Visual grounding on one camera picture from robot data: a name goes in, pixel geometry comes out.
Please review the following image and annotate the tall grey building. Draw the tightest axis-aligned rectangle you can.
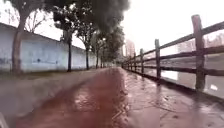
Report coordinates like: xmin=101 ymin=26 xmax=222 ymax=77
xmin=123 ymin=39 xmax=137 ymax=58

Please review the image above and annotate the red paved path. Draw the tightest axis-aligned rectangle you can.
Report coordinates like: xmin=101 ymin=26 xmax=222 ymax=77
xmin=13 ymin=66 xmax=224 ymax=128

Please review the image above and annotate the row of trees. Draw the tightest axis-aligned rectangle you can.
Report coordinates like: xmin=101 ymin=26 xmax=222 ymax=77
xmin=3 ymin=0 xmax=131 ymax=74

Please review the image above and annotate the grey water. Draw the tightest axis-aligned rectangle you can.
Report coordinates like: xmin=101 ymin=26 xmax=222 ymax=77
xmin=143 ymin=58 xmax=224 ymax=99

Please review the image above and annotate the long pale wall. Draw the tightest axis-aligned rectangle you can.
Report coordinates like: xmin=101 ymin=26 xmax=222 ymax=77
xmin=0 ymin=22 xmax=101 ymax=74

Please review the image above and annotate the brown wooden rail fence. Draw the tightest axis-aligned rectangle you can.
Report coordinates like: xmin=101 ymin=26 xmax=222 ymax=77
xmin=120 ymin=13 xmax=224 ymax=98

